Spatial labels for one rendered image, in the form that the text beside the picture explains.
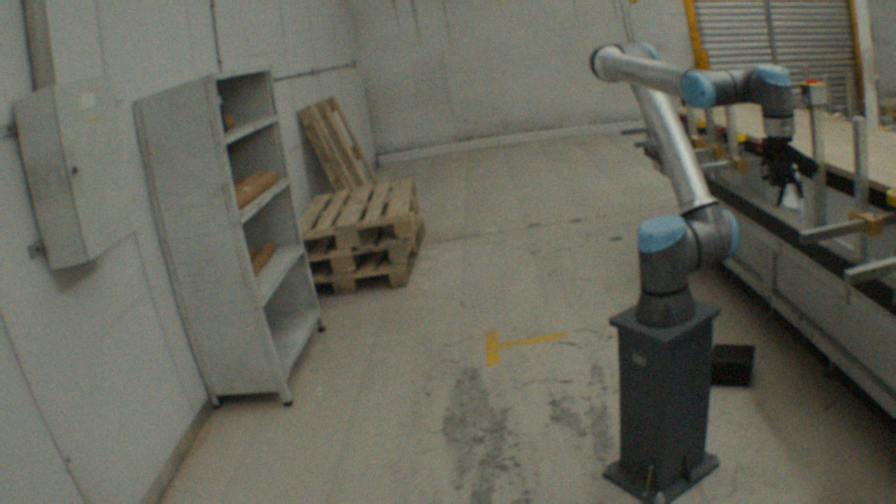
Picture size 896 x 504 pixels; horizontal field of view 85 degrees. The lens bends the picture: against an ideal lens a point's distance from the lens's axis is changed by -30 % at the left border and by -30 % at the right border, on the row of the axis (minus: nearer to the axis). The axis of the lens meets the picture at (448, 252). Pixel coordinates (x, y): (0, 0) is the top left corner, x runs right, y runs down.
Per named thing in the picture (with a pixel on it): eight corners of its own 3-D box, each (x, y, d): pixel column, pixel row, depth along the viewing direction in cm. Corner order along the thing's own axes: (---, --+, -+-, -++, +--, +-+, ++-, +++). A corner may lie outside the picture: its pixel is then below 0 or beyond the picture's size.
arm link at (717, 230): (684, 277, 181) (599, 57, 198) (725, 263, 185) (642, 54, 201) (707, 265, 167) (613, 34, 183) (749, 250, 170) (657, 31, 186)
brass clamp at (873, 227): (870, 237, 145) (870, 221, 143) (846, 225, 158) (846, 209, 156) (884, 234, 144) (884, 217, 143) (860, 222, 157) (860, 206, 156)
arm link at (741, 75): (711, 68, 142) (740, 70, 130) (741, 66, 144) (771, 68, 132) (716, 104, 144) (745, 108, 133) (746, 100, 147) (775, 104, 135)
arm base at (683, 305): (665, 334, 167) (664, 300, 164) (622, 317, 183) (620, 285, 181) (707, 309, 175) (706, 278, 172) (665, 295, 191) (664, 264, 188)
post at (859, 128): (858, 275, 156) (858, 117, 142) (852, 271, 159) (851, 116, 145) (865, 272, 156) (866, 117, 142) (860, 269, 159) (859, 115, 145)
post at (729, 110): (736, 197, 251) (724, 87, 237) (732, 195, 254) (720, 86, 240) (742, 196, 251) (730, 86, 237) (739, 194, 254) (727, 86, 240)
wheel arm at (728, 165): (686, 177, 244) (685, 167, 243) (683, 176, 248) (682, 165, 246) (768, 166, 243) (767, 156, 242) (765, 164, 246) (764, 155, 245)
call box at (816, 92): (812, 108, 165) (809, 83, 163) (801, 105, 172) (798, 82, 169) (827, 106, 165) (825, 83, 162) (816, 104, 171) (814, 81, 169)
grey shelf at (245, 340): (213, 409, 294) (131, 101, 249) (259, 336, 380) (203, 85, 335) (291, 406, 291) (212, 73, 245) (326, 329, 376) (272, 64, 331)
